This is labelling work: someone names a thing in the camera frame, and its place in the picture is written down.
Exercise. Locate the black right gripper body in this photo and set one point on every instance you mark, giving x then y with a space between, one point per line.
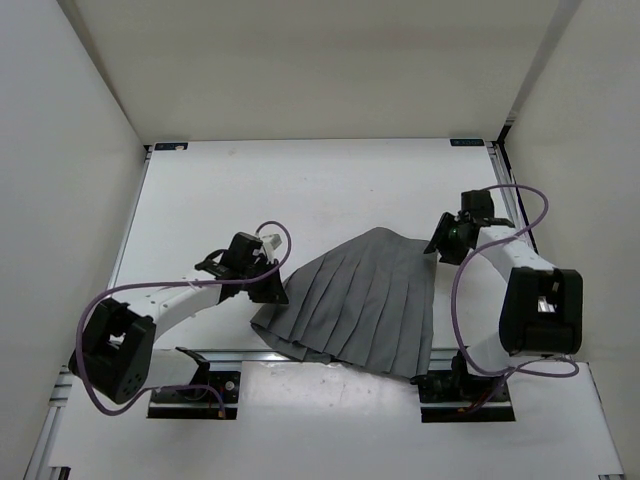
453 247

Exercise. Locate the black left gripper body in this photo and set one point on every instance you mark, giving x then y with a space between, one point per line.
258 262

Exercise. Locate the grey pleated skirt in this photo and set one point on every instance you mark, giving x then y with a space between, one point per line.
367 302

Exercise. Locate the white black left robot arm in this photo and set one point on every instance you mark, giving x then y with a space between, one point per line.
115 354

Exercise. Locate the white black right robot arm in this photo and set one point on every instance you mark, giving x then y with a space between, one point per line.
540 323

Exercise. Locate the blue label right corner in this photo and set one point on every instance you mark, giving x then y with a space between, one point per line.
467 142

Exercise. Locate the blue label corner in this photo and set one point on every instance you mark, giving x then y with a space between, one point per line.
170 146
467 142

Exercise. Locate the blue label left corner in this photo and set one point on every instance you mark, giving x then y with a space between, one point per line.
170 146

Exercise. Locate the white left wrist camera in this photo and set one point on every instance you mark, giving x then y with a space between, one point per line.
270 243

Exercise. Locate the aluminium frame rail right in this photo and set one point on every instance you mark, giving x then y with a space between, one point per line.
516 210

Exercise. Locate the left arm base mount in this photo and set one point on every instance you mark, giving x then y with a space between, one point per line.
182 377

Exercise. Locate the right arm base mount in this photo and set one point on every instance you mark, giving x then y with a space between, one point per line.
458 384

